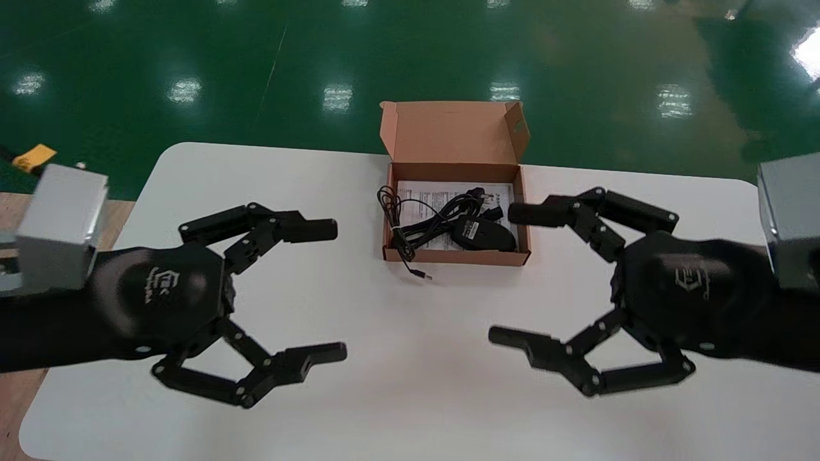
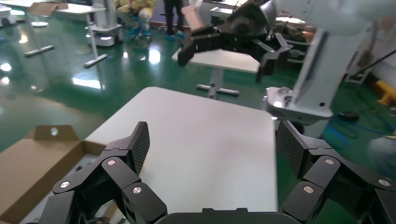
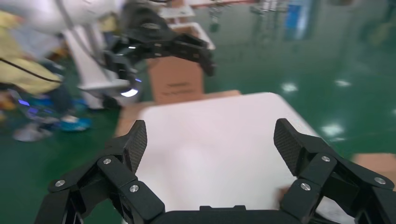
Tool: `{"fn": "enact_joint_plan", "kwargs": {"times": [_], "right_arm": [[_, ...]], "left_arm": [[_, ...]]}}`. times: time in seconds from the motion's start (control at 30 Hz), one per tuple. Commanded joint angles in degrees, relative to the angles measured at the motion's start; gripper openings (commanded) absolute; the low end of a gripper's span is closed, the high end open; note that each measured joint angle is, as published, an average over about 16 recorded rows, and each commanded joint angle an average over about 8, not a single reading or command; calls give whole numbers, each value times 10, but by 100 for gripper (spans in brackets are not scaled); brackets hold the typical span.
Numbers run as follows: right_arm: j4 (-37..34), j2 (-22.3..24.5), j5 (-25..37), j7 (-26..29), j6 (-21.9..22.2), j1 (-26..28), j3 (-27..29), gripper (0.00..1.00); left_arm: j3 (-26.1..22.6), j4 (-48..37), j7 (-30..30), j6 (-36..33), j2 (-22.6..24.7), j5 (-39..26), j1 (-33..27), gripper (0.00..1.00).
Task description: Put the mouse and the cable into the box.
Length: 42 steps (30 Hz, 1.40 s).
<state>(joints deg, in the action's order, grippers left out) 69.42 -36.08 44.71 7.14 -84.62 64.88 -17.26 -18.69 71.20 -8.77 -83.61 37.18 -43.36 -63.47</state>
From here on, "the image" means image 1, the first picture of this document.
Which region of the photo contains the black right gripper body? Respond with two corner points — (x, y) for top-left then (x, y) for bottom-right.
(611, 230), (780, 359)

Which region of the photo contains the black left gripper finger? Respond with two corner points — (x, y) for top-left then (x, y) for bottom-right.
(177, 202), (339, 276)
(151, 318), (349, 410)

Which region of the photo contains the wooden platform board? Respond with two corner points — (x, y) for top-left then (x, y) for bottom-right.
(0, 191), (136, 461)

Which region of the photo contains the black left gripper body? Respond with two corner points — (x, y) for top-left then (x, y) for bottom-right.
(88, 243), (235, 360)

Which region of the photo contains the white printed instruction sheet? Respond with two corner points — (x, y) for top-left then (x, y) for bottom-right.
(395, 181), (517, 236)

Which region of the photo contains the thick black power cord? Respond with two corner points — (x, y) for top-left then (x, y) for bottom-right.
(400, 185), (509, 250)

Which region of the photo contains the brown cardboard storage box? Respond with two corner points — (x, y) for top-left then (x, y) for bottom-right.
(379, 100), (533, 268)

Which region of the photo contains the yellow flat object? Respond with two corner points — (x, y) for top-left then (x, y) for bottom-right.
(11, 143), (58, 173)

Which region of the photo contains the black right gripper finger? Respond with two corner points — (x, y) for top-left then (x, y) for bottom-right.
(488, 307), (698, 398)
(507, 186), (680, 263)

